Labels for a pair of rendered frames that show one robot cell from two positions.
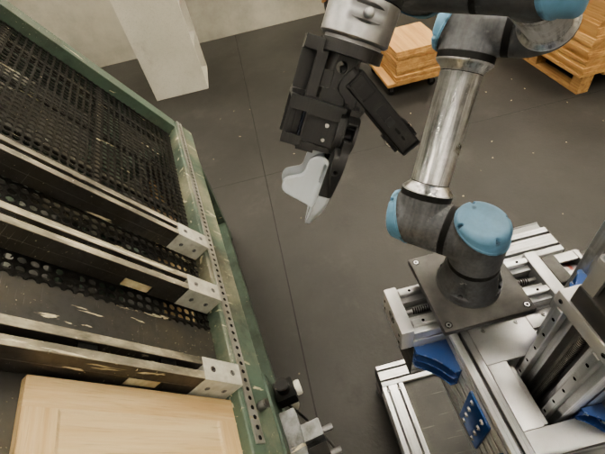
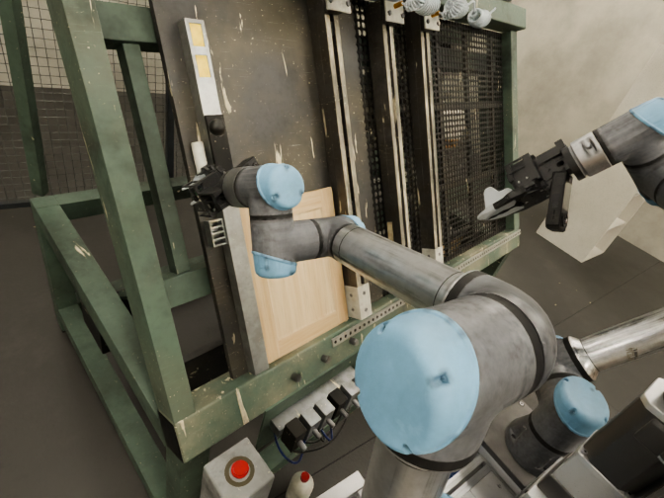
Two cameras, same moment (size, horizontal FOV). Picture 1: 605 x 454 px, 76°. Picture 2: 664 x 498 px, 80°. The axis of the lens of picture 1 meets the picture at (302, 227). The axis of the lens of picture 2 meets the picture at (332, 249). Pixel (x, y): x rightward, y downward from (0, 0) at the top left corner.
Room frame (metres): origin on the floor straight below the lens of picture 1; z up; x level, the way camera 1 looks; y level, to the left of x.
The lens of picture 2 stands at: (-0.42, -0.41, 1.90)
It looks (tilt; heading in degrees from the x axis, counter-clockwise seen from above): 35 degrees down; 47
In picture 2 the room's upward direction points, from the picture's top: 17 degrees clockwise
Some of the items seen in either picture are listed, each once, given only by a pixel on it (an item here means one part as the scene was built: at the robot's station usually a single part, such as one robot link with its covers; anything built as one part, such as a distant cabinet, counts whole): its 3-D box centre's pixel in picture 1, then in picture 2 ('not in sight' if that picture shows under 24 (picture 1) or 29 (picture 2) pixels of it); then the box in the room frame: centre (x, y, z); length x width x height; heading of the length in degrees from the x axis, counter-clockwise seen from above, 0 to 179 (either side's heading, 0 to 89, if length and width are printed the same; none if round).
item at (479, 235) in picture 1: (476, 238); (569, 410); (0.50, -0.37, 1.20); 0.13 x 0.12 x 0.14; 47
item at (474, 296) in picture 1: (471, 270); (543, 439); (0.50, -0.37, 1.09); 0.15 x 0.15 x 0.10
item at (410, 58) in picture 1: (402, 58); not in sight; (3.43, -1.27, 0.20); 0.61 x 0.51 x 0.40; 2
